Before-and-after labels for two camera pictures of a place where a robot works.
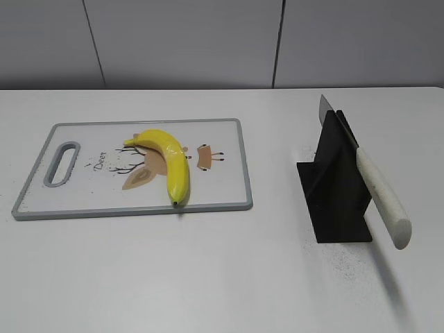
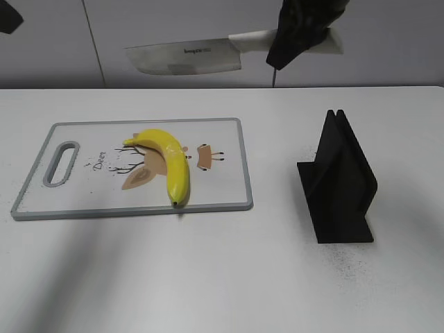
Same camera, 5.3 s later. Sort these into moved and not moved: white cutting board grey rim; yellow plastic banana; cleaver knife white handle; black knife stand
Moved: cleaver knife white handle
Not moved: yellow plastic banana; white cutting board grey rim; black knife stand
